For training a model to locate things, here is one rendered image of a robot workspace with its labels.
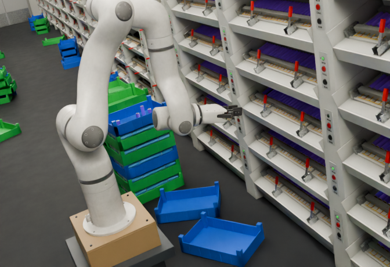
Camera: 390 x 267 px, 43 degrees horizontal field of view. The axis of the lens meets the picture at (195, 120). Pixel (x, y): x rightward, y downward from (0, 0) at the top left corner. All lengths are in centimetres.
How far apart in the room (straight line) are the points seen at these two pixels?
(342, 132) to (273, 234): 72
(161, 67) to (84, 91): 28
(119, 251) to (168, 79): 60
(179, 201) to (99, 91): 112
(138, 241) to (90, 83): 56
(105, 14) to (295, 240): 122
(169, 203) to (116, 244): 88
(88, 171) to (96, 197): 10
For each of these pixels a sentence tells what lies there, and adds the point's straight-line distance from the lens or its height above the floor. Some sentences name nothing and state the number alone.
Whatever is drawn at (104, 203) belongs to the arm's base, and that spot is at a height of 48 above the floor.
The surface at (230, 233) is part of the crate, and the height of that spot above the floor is 0.
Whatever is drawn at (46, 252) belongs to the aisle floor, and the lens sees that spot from 250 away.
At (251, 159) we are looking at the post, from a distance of 236.
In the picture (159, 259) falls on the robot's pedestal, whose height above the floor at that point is 26.
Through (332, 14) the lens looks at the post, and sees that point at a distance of 153.
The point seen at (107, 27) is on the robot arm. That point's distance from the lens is 152.
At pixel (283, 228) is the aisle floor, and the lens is 224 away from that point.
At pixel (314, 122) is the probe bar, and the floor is 53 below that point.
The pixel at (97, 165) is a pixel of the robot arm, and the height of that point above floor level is 62.
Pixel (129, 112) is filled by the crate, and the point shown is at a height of 42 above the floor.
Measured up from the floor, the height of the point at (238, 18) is 88.
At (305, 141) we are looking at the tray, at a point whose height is 48.
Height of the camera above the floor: 129
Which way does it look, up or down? 22 degrees down
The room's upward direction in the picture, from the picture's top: 11 degrees counter-clockwise
